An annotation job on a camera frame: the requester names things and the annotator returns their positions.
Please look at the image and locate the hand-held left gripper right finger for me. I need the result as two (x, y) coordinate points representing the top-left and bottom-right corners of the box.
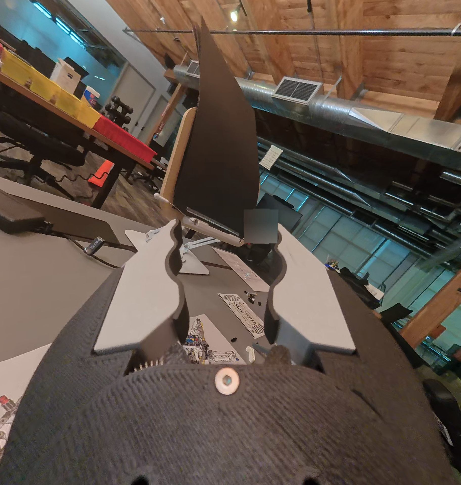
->
(264, 224), (357, 358)

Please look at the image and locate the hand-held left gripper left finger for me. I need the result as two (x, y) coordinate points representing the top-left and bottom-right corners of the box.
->
(93, 219), (190, 355)

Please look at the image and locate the lego instruction booklet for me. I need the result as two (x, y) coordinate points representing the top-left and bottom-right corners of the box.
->
(0, 314), (248, 478)

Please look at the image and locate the zebra sticker sheet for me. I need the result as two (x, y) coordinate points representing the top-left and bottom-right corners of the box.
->
(218, 293), (266, 340)

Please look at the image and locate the orange traffic cone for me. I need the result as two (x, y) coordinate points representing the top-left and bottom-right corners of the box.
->
(88, 159), (115, 189)

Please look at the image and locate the hanging white sign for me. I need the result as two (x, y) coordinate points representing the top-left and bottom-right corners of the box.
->
(259, 145), (284, 170)

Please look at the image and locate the black power brick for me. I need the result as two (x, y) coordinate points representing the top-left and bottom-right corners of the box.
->
(0, 186), (46, 233)

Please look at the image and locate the black screen with wooden rim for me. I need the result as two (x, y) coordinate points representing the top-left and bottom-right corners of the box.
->
(160, 17), (262, 243)

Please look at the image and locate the black bag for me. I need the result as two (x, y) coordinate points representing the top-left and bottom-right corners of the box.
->
(422, 379), (461, 463)

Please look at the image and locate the black dumbbell rack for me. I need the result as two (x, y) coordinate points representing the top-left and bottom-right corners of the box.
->
(101, 95), (134, 133)

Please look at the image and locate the black office chair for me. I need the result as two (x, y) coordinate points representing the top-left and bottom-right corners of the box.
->
(0, 111), (86, 201)

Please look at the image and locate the yellow plastic bin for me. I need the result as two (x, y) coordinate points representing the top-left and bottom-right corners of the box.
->
(29, 67), (61, 100)
(1, 49), (35, 81)
(56, 88), (83, 114)
(77, 102), (101, 127)

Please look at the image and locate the white vent grille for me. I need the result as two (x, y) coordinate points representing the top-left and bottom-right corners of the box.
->
(272, 77), (324, 105)

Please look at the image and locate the wooden desk with black legs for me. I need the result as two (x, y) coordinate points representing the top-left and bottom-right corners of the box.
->
(0, 62), (157, 210)

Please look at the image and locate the white cardboard box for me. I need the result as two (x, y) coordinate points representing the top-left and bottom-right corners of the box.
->
(50, 58), (80, 87)

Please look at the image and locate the black ceiling pipe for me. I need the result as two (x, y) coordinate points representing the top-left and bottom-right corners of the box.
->
(122, 27), (461, 38)

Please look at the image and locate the black cable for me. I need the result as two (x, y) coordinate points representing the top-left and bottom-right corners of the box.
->
(43, 222), (138, 268)

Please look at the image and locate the silver air duct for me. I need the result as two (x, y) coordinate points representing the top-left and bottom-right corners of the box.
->
(173, 62), (461, 161)

